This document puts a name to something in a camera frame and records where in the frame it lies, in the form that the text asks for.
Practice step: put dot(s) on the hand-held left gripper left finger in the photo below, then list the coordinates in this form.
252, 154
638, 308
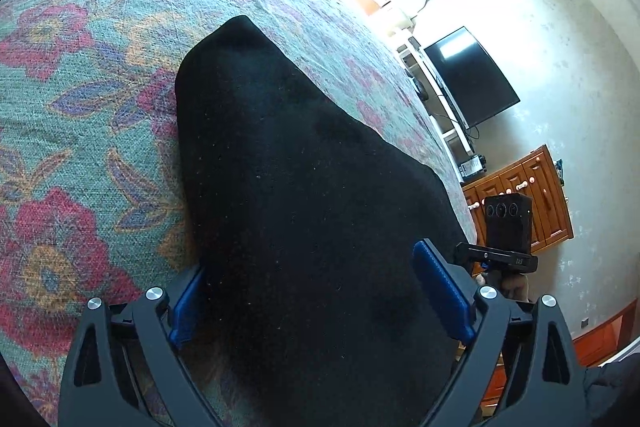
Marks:
187, 309

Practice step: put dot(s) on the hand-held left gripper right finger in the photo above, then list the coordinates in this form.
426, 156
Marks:
445, 287

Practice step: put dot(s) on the black pants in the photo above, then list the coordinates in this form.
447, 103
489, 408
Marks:
310, 207

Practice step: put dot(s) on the person's right hand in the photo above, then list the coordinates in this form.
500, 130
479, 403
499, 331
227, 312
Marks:
512, 288

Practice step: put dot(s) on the wooden cabinet with white knobs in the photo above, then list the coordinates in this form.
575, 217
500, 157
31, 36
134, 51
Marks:
530, 197

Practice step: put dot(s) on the black electronic box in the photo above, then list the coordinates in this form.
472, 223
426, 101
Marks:
471, 165

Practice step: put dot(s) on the white shelf unit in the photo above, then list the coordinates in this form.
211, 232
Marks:
440, 117

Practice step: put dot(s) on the black flat television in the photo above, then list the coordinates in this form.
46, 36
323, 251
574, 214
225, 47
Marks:
472, 74

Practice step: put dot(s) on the person's dark clothing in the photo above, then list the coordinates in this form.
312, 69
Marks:
612, 387

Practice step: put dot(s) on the floral bed blanket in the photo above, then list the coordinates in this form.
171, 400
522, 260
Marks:
90, 107

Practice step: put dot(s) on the orange wooden bed frame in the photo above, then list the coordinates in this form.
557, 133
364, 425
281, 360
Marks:
597, 342

